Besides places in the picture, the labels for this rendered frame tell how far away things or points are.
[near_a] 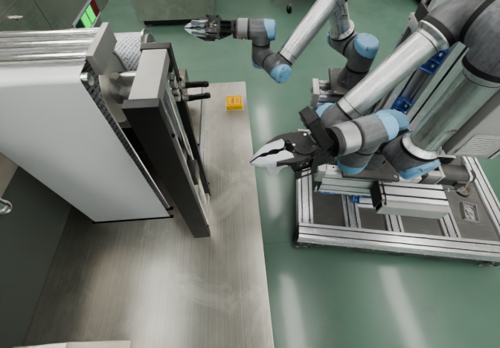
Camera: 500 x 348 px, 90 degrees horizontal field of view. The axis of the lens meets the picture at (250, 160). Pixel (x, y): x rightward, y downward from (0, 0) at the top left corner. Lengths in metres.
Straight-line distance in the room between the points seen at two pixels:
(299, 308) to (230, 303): 0.96
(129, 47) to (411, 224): 1.70
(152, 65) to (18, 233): 0.60
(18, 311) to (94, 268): 0.17
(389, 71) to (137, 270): 0.87
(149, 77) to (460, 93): 0.69
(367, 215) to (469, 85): 1.12
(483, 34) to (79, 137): 0.83
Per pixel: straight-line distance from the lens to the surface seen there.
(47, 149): 0.65
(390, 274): 1.91
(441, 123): 0.85
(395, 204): 1.20
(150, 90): 0.40
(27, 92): 0.53
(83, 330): 0.88
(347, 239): 1.62
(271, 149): 0.55
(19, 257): 0.89
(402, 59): 0.77
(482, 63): 0.75
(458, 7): 0.78
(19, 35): 0.60
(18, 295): 0.91
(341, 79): 1.45
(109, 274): 0.88
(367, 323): 1.80
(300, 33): 1.04
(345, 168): 0.75
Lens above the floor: 1.67
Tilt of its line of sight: 55 degrees down
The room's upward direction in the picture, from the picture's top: straight up
